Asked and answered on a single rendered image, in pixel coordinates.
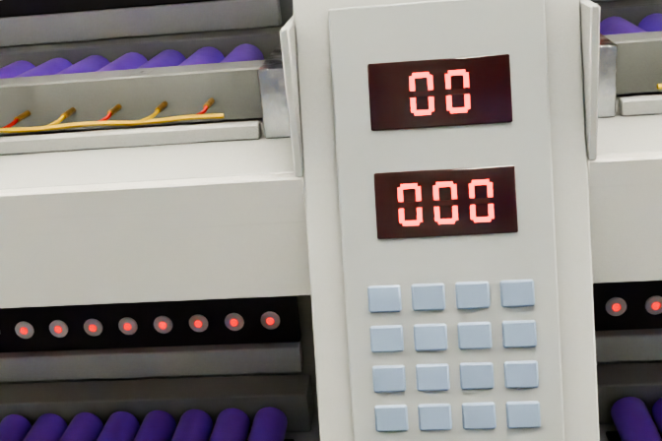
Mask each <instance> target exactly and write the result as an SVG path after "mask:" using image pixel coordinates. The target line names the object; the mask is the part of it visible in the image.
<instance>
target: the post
mask: <svg viewBox="0 0 662 441"><path fill-rule="evenodd" d="M425 1H437V0H293V5H294V21H295V37H296V53H297V68H298V99H299V116H300V131H301V147H302V163H303V179H304V195H305V210H306V226H307V242H308V259H309V274H310V290H311V306H312V322H313V337H314V353H315V369H316V385H317V401H318V417H319V433H320V441H354V431H353V415H352V399H351V382H350V365H349V350H348V333H347V316H346V299H345V284H344V267H343V250H342V234H341V218H340V201H339V185H338V168H337V152H336V136H335V119H334V102H333V87H332V70H331V53H330V36H329V21H328V11H329V10H330V9H336V8H349V7H361V6H374V5H387V4H400V3H412V2H425ZM545 17H546V38H547V59H548V81H549V102H550V123H551V145H552V166H553V187H554V208H555V230H556V251H557V272H558V294H559V315H560V336H561V358H562V378H563V421H564V441H600V436H599V414H598V392H597V369H596V347H595V325H594V302H593V280H592V258H591V235H590V213H589V190H588V168H587V146H586V123H585V100H584V79H583V56H582V33H581V12H580V0H545Z"/></svg>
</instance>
